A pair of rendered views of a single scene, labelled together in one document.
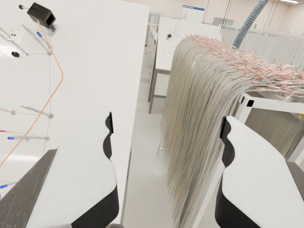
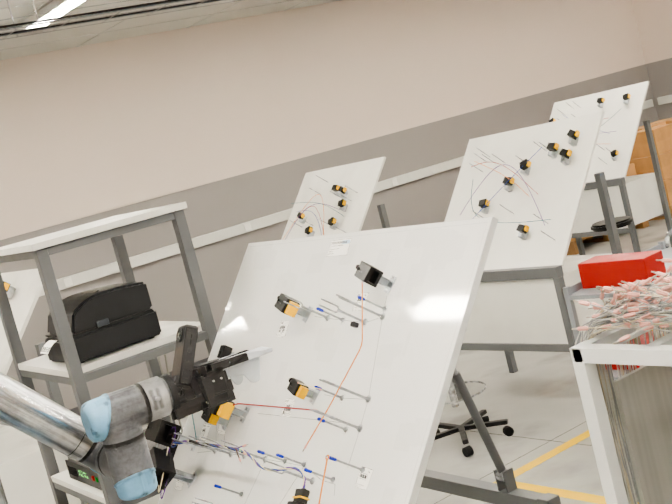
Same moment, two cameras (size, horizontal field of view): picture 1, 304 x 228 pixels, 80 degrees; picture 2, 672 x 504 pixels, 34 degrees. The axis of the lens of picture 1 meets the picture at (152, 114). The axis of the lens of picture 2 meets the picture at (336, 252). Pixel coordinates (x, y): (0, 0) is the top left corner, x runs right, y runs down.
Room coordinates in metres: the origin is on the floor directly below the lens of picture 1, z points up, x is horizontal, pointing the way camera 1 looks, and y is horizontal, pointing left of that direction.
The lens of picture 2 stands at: (-0.67, -1.91, 1.95)
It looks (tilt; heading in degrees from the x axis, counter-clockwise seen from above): 6 degrees down; 62
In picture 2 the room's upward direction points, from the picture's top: 15 degrees counter-clockwise
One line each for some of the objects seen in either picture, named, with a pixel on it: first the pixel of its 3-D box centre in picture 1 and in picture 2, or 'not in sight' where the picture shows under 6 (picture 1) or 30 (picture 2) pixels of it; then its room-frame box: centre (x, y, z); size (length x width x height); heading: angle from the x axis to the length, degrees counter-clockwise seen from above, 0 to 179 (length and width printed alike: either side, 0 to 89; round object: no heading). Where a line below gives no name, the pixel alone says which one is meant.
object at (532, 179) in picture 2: not in sight; (525, 263); (3.52, 3.61, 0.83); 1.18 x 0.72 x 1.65; 98
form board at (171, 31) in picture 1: (184, 70); not in sight; (3.50, -0.48, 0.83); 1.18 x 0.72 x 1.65; 97
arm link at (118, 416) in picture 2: not in sight; (115, 414); (-0.19, -0.02, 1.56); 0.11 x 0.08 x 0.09; 1
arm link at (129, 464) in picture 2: not in sight; (128, 464); (-0.19, 0.00, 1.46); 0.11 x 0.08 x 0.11; 91
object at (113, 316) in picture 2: not in sight; (97, 320); (0.21, 1.45, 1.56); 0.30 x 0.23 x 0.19; 6
